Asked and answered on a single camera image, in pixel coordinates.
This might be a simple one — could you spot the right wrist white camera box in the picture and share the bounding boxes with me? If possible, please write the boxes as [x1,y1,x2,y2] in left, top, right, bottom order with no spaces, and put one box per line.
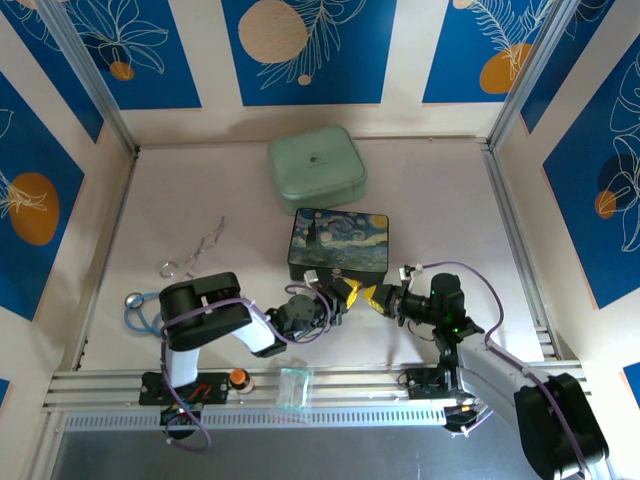
[398,263,424,289]

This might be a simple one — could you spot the aluminium corner post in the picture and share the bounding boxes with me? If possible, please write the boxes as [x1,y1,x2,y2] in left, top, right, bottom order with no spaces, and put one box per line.
[485,0,589,154]
[34,0,141,156]

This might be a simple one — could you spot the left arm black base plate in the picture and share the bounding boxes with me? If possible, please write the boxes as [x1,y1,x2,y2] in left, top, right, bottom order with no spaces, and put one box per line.
[138,372,231,406]

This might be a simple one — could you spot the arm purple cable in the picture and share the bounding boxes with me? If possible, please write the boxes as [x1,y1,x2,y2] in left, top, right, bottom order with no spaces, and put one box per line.
[412,261,601,480]
[159,283,336,450]

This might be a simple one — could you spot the aluminium side rail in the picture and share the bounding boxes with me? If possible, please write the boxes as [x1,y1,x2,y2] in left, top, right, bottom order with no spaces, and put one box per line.
[482,142,569,364]
[72,144,141,374]

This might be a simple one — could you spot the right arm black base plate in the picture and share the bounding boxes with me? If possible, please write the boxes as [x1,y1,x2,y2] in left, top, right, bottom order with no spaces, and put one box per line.
[405,368,481,401]

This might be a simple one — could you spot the slotted grey cable duct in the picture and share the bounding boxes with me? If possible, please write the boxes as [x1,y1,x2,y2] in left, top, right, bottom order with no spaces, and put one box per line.
[59,402,584,434]

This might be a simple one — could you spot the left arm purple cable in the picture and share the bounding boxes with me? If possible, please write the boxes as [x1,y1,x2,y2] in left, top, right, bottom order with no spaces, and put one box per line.
[159,283,336,450]

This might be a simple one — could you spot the pale green square tin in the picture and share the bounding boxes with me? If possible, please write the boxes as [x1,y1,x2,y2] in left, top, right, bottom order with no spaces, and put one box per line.
[267,125,370,216]

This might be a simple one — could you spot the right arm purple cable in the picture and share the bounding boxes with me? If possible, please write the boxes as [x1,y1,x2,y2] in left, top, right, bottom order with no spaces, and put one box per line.
[412,261,601,480]

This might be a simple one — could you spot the orange button on rail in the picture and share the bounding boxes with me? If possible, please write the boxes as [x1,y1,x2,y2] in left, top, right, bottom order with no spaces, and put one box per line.
[228,368,255,395]

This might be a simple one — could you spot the starry night tin box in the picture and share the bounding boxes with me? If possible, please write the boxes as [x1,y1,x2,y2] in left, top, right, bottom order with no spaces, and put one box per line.
[286,207,391,286]

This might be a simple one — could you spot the aluminium table edge rail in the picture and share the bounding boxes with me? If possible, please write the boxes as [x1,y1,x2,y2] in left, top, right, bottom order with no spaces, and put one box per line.
[42,363,594,412]

